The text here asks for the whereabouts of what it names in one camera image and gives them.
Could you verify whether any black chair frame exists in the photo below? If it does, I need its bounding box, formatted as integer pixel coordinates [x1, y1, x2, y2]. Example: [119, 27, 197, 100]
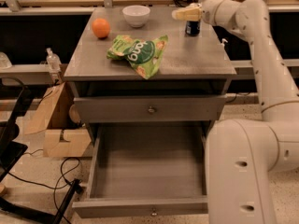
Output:
[0, 77, 82, 224]

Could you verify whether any clear sanitizer bottle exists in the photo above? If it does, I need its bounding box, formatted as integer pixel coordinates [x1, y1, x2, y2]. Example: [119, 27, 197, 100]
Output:
[46, 48, 61, 72]

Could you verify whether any green chip bag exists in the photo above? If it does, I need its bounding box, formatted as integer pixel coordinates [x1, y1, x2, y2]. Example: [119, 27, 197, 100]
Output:
[107, 35, 168, 79]

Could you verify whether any open grey lower drawer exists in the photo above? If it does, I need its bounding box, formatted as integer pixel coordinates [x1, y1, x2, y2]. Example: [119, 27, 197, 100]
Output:
[73, 122, 207, 218]

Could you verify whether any white ceramic bowl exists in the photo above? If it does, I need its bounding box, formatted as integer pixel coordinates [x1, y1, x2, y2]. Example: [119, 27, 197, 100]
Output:
[122, 5, 150, 28]

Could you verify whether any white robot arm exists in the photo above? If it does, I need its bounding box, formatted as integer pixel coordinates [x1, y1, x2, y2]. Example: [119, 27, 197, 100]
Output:
[172, 0, 299, 224]

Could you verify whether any grey upper drawer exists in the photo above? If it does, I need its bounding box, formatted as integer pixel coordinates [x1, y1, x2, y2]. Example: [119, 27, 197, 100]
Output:
[74, 95, 225, 123]

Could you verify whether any cardboard box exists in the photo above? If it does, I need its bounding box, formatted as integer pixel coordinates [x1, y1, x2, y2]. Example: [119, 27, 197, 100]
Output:
[24, 83, 93, 158]

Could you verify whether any grey drawer cabinet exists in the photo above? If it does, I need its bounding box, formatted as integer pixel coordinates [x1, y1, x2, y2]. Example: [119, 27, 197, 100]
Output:
[64, 7, 235, 137]

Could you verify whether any blue pepsi can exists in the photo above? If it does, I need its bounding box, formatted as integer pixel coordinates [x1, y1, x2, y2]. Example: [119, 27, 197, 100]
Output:
[185, 21, 200, 36]

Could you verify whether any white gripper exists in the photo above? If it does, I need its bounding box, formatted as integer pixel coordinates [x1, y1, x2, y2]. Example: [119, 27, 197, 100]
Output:
[172, 0, 237, 29]

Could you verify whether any orange fruit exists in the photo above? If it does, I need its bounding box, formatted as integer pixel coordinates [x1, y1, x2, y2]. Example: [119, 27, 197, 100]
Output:
[92, 18, 110, 38]

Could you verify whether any small white pump bottle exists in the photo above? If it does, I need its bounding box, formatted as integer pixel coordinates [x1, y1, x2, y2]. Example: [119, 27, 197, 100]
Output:
[221, 38, 228, 48]

